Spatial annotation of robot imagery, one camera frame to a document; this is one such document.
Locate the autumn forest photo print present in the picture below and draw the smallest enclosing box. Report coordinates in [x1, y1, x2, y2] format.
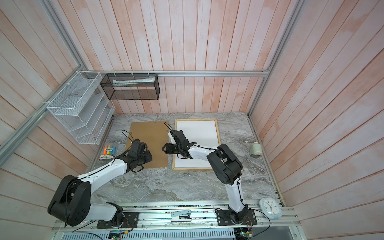
[174, 120, 219, 169]

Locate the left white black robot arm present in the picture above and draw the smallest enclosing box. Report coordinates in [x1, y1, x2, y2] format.
[48, 139, 152, 228]

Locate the white round clock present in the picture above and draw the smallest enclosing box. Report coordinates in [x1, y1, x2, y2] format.
[259, 198, 282, 220]

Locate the pack of coloured highlighters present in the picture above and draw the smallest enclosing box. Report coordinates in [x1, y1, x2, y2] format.
[99, 143, 117, 161]

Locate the white wire mesh shelf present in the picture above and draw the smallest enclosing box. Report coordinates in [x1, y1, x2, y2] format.
[47, 71, 115, 145]

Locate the black wire mesh basket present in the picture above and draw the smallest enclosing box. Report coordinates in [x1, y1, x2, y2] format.
[101, 73, 161, 101]

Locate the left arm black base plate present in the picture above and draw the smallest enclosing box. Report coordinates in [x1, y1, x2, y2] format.
[97, 212, 140, 229]

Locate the light wooden picture frame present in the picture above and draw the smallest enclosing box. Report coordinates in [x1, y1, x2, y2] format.
[172, 118, 222, 171]

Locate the brown cardboard backing board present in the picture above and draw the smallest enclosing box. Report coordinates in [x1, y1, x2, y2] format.
[129, 121, 169, 169]

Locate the paper inside black basket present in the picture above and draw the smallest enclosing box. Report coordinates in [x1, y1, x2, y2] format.
[112, 77, 156, 87]

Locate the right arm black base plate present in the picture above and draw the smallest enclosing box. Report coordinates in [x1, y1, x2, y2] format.
[215, 207, 257, 226]

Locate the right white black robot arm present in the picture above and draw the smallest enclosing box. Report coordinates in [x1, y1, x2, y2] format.
[162, 129, 249, 225]

